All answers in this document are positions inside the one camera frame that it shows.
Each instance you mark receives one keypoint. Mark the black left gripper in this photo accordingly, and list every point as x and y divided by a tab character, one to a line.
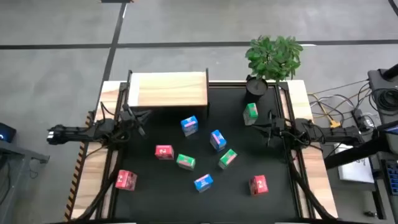
130	118

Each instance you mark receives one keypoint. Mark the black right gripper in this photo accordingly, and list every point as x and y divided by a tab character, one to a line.
276	129

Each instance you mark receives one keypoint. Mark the green Apple Jacks cereal box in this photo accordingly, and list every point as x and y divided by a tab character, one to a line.
186	162
227	158
250	113

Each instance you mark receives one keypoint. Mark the red Froot Loops cereal box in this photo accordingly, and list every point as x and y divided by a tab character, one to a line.
126	180
164	152
258	184

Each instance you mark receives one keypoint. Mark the blue Rice Krispies cereal box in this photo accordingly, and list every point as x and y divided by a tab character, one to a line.
203	183
189	125
218	140

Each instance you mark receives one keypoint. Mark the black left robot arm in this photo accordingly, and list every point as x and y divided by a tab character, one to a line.
74	133

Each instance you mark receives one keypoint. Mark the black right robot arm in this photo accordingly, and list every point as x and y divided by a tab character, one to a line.
335	133

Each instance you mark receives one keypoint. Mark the green potted plant, black pot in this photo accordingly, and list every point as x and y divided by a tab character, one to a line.
273	59

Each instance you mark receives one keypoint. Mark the black table mat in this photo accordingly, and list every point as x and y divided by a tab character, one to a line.
161	202

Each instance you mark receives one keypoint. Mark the black diagonal beam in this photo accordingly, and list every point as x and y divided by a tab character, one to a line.
351	154

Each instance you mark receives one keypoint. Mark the black power strip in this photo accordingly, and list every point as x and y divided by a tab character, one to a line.
360	123

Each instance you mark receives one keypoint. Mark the white board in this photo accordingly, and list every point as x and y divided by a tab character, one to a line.
354	172

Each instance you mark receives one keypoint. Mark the yellow-black hazard stripe tape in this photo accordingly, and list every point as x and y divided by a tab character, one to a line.
72	193

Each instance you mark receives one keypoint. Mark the grey equipment case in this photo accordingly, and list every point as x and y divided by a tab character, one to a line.
374	81

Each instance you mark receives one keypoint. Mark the small black floor object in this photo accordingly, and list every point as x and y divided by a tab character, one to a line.
370	214

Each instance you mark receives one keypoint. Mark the black device with blue light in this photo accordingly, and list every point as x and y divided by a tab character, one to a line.
7	133

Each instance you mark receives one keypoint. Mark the grey metal desk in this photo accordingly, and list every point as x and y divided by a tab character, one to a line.
12	161

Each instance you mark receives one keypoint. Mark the black keypad with lit keys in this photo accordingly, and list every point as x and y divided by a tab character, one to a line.
392	177

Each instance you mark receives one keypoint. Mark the wooden shelf with black frame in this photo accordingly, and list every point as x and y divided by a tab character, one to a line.
171	90

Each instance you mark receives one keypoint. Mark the black aluminium table frame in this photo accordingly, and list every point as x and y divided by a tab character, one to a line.
227	84

